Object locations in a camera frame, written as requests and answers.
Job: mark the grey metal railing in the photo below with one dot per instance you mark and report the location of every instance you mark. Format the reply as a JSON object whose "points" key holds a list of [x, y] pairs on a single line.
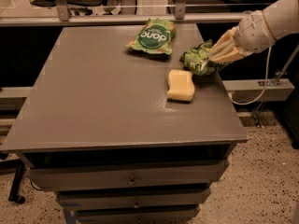
{"points": [[60, 13]]}

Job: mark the middle grey drawer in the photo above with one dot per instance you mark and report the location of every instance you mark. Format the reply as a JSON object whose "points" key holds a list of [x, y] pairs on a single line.
{"points": [[133, 199]]}

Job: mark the top grey drawer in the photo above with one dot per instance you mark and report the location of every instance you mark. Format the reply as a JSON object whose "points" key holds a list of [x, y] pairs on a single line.
{"points": [[128, 176]]}

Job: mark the green jalapeno chip bag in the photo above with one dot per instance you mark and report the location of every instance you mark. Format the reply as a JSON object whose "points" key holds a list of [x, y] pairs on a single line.
{"points": [[193, 60]]}

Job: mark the black chair base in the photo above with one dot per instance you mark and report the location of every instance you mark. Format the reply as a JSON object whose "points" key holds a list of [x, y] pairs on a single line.
{"points": [[17, 168]]}

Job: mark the grey drawer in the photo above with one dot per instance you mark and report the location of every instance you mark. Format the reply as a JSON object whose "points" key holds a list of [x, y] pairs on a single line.
{"points": [[136, 215], [133, 199], [128, 176]]}

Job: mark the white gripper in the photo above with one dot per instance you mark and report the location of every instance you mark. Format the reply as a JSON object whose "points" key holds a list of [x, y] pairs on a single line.
{"points": [[253, 34]]}

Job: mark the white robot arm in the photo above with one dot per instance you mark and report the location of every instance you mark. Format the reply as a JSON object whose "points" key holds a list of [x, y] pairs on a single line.
{"points": [[282, 18]]}

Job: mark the yellow sponge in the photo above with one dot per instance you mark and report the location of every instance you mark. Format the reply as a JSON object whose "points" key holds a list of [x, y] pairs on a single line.
{"points": [[181, 87]]}

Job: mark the green dano snack bag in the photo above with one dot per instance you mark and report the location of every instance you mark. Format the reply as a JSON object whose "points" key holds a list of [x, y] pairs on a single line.
{"points": [[155, 37]]}

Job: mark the bottom grey drawer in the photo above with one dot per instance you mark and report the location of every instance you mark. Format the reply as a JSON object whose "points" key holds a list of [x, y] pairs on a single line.
{"points": [[136, 215]]}

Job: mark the grey drawer cabinet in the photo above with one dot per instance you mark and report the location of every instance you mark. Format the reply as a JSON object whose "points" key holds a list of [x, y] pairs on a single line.
{"points": [[97, 103]]}

